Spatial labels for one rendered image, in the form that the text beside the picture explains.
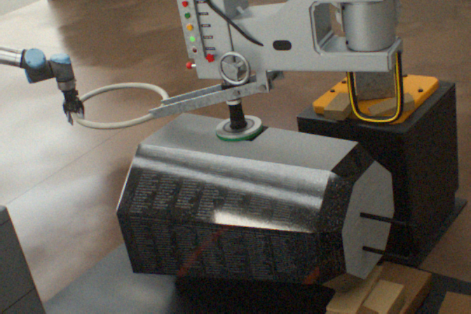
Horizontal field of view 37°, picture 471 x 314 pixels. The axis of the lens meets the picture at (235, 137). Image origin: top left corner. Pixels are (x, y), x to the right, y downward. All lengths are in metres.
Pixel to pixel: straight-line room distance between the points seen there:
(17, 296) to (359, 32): 1.84
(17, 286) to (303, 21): 1.67
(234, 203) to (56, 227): 1.88
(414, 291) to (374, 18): 1.30
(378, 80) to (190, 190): 1.08
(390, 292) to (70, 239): 2.07
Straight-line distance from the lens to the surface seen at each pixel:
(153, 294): 3.70
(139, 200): 3.22
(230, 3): 2.91
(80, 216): 4.60
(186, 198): 3.07
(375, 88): 3.48
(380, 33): 2.70
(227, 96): 3.09
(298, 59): 2.82
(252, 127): 3.16
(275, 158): 2.92
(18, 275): 3.22
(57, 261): 4.23
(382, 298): 3.13
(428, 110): 3.46
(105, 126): 3.31
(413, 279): 3.38
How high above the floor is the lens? 2.21
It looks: 26 degrees down
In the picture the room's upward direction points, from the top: 11 degrees counter-clockwise
